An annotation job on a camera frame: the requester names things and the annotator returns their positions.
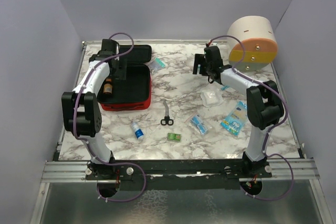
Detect brown bottle orange cap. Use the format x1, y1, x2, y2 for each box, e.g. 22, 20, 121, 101
103, 78, 113, 95

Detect white gauze clear bag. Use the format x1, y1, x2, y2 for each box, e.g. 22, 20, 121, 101
200, 90, 223, 108

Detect small teal clear pouch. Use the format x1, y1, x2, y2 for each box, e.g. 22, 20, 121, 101
147, 57, 166, 74

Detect white bottle blue label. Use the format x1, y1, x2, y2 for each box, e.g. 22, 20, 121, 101
131, 122, 144, 140

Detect clear bottle green label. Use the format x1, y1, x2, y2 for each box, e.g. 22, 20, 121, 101
197, 64, 203, 74

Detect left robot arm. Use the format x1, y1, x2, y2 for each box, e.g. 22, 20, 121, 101
61, 39, 124, 179

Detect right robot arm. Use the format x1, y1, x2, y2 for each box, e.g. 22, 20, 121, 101
193, 46, 285, 177

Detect red black medicine case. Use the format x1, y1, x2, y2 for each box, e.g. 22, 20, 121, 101
97, 45, 152, 111

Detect round pastel drawer cabinet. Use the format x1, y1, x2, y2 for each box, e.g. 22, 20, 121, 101
227, 16, 278, 72

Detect blue packets clear bag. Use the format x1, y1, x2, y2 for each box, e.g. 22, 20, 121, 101
190, 114, 212, 135

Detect blue yellow plaster pack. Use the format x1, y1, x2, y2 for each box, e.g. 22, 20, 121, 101
220, 101, 247, 136

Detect small green box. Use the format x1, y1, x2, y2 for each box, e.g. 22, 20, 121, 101
167, 133, 182, 142

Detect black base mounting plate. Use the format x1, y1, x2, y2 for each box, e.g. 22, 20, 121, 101
86, 159, 272, 191

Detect black handled scissors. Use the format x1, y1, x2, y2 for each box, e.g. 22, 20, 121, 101
160, 100, 174, 126

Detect aluminium frame rail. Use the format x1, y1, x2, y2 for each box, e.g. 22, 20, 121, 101
41, 158, 320, 183

